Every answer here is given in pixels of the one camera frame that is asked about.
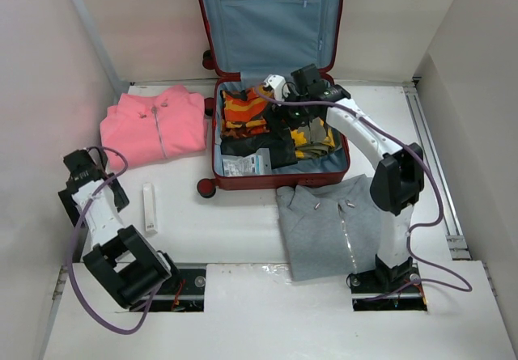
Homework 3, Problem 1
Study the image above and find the black leather pouch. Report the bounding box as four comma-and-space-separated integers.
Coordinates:
220, 125, 298, 169

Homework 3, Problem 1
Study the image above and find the white slim tube box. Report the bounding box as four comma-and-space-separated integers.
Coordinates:
142, 182, 158, 235

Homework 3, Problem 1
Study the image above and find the green yellow camouflage garment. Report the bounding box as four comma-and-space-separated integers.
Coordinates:
291, 117, 339, 160

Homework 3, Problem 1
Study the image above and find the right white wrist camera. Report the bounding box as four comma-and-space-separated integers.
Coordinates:
263, 74, 287, 102

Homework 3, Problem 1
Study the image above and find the red suitcase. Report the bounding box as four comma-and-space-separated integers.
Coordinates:
197, 0, 350, 198

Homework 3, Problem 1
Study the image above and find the orange camouflage garment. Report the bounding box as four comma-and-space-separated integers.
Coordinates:
220, 88, 270, 139

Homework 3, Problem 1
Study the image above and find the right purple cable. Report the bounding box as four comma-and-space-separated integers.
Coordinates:
253, 87, 473, 303

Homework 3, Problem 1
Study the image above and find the grey zip hoodie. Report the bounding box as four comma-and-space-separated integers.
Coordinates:
276, 175, 381, 282

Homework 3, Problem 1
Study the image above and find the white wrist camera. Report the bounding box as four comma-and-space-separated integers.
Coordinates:
94, 147, 108, 169
263, 74, 287, 102

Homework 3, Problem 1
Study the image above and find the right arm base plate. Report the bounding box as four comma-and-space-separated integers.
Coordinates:
346, 271, 427, 312

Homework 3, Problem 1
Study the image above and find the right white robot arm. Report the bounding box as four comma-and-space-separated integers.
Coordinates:
260, 65, 425, 290

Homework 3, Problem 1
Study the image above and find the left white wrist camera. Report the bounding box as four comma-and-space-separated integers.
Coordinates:
94, 147, 108, 169

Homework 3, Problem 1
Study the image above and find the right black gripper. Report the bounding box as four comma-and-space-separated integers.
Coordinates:
263, 85, 309, 142

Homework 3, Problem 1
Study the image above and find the pink zip hoodie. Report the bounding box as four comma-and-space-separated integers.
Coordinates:
100, 85, 208, 167

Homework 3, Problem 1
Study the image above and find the white wet wipes packet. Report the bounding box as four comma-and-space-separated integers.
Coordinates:
222, 148, 271, 177

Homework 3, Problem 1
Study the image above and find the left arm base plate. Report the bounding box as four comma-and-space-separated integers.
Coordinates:
149, 264, 206, 313

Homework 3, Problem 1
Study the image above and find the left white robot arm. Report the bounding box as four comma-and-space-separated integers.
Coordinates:
58, 149, 182, 309

